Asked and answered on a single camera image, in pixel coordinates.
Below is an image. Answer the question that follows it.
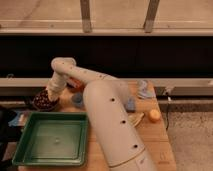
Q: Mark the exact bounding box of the dark bowl of grapes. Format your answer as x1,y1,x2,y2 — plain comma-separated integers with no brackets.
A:
33,89,59,111

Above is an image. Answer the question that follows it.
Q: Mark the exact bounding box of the blue sponge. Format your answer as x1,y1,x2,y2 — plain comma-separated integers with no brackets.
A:
125,97,136,112

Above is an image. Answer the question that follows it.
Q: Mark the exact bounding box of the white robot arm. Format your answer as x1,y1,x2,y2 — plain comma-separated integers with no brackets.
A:
47,57,157,171

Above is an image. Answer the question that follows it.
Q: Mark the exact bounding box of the orange bowl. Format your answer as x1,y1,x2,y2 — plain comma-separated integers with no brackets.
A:
67,78,84,93

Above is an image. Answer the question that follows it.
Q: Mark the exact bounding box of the green plastic tray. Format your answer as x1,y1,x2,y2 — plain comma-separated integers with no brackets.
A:
12,112,88,167

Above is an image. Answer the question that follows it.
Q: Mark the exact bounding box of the blue cup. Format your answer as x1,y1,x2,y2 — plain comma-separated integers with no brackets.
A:
71,93,84,108

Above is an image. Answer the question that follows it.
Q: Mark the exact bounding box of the orange fruit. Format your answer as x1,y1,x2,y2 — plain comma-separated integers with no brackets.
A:
148,109,161,123

